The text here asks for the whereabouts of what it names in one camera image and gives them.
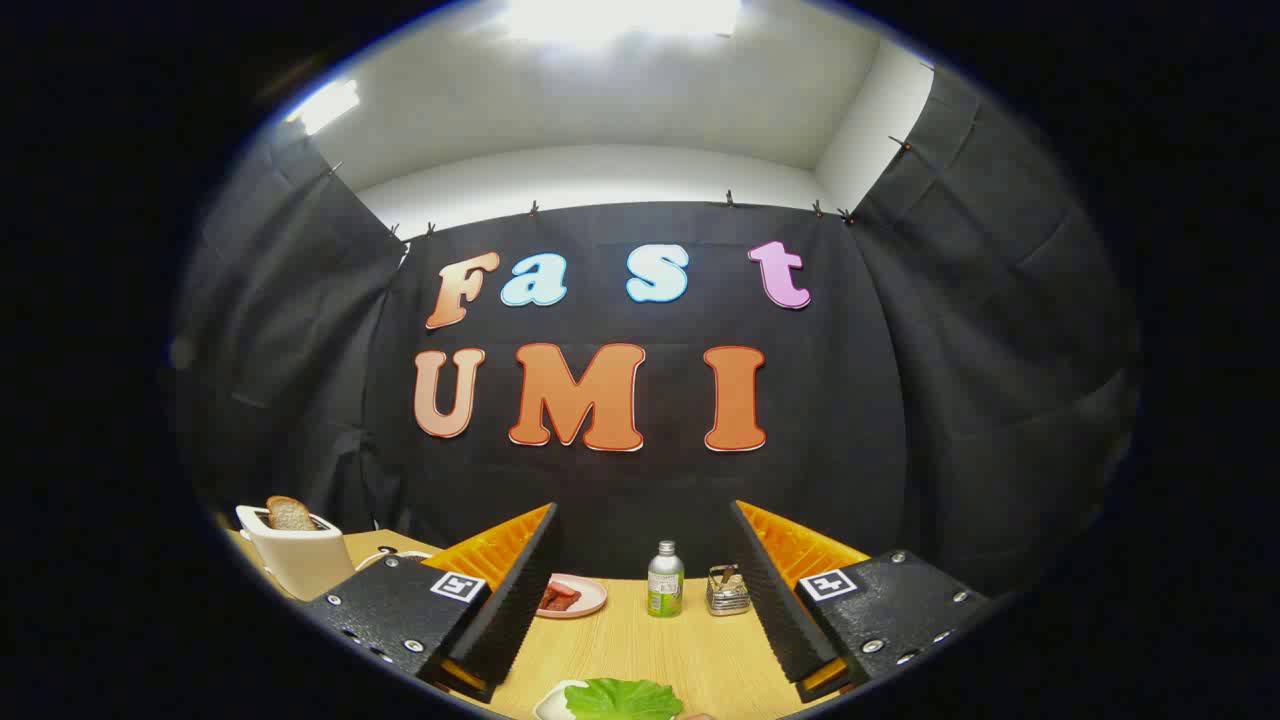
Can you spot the ceiling light panel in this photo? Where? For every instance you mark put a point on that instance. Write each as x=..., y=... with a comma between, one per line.
x=620, y=18
x=325, y=103

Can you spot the black backdrop cloth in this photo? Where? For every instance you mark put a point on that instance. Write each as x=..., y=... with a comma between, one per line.
x=650, y=480

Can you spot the green and silver bottle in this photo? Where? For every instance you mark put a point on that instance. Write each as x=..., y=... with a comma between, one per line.
x=665, y=585

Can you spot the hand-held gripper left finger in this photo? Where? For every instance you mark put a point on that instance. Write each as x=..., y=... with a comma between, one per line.
x=515, y=600

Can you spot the brown meat piece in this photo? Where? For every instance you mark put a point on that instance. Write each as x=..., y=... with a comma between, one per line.
x=558, y=598

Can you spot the pink plate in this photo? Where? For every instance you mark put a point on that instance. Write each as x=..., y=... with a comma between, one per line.
x=590, y=600

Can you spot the toasted bread slice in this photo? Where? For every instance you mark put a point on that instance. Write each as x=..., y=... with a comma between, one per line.
x=290, y=514

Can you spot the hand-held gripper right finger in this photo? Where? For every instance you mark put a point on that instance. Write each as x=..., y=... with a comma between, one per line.
x=775, y=600

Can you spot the green lettuce leaf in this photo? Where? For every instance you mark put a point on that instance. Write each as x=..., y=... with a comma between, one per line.
x=625, y=700

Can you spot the white toaster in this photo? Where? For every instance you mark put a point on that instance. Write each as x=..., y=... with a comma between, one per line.
x=300, y=560

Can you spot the white round plate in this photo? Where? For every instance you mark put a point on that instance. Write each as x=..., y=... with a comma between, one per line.
x=550, y=705

